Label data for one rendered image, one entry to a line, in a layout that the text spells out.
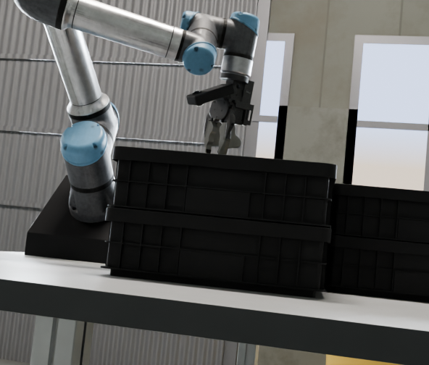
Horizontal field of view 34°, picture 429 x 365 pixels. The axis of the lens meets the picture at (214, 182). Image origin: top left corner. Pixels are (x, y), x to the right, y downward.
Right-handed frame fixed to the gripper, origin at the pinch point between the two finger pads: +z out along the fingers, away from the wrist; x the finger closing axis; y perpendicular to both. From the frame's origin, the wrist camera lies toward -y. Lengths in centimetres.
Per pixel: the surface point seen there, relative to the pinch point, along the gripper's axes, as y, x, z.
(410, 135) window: 200, 99, -33
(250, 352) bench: 52, 30, 61
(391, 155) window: 194, 105, -21
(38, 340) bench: -63, -54, 30
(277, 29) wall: 153, 169, -81
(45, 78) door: 63, 268, -30
